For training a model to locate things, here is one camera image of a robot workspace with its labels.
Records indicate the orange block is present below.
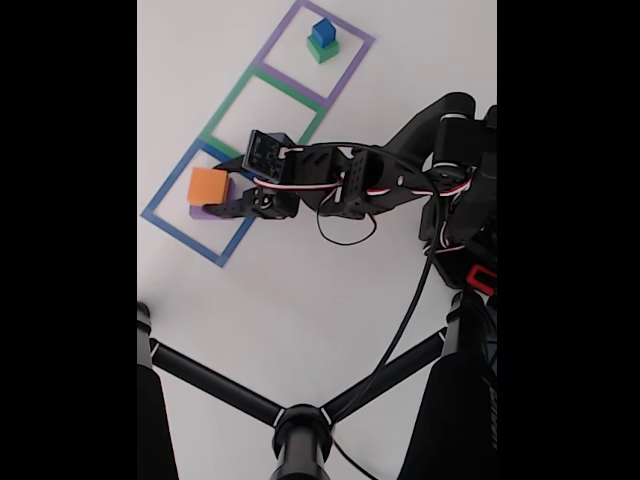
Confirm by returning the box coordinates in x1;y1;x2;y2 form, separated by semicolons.
187;166;231;207

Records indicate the purple block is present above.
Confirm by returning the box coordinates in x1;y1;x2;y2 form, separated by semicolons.
188;177;236;221

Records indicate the green block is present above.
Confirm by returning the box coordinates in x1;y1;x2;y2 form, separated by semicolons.
306;38;342;65

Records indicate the small blue cube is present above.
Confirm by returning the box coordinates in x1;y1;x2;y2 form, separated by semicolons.
310;17;337;49

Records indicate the green tape square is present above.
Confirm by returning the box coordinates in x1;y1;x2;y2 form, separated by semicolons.
198;63;329;161

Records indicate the blue tape square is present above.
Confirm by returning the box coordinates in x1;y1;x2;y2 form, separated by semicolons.
140;138;256;269

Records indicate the purple tape square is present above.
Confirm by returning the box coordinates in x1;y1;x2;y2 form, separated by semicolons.
253;0;376;110

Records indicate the red clamp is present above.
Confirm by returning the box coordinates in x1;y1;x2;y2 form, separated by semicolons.
465;264;498;297

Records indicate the red white servo wire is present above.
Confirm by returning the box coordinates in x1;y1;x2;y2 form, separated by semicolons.
432;219;469;256
252;147;476;247

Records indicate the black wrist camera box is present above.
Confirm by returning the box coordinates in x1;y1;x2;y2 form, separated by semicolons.
241;129;296;184

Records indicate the black camera tripod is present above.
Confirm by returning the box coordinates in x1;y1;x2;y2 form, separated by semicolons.
137;292;498;480

